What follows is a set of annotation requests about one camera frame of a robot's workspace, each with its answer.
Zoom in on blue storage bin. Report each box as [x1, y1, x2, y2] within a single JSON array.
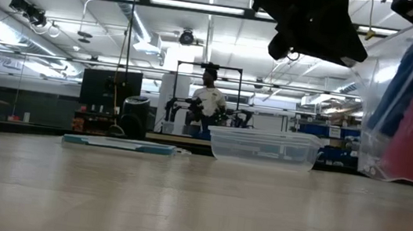
[[298, 121, 364, 143]]

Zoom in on black aluminium table frame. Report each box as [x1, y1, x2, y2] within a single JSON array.
[[0, 99, 413, 189]]

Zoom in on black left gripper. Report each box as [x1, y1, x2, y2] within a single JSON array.
[[200, 0, 375, 71]]

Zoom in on clear plastic container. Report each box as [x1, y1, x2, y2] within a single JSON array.
[[205, 121, 324, 174]]

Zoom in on black dome camera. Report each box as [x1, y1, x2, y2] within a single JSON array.
[[177, 28, 197, 47]]

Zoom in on white cabinet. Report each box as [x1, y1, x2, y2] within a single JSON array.
[[155, 72, 192, 121]]

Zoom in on black shelf red items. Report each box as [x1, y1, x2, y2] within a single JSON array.
[[71, 109, 121, 138]]

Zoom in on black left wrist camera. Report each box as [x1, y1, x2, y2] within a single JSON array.
[[266, 31, 295, 63]]

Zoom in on clear lid blue rim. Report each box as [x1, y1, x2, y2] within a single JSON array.
[[60, 130, 192, 160]]

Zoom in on black monitor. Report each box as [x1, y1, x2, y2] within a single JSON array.
[[78, 65, 145, 111]]

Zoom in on black hanging camera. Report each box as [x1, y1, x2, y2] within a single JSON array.
[[284, 48, 302, 63]]

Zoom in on black pendant lamp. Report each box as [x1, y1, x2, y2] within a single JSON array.
[[76, 30, 93, 45]]

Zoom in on clear zip bag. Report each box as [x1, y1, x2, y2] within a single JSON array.
[[337, 3, 413, 185]]

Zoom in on black hanging camera rig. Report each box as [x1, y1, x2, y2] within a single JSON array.
[[6, 0, 51, 29]]

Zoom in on person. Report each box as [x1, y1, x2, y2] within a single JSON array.
[[186, 65, 233, 142]]

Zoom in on yellow hanging plug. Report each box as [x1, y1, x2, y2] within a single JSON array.
[[364, 0, 379, 42]]

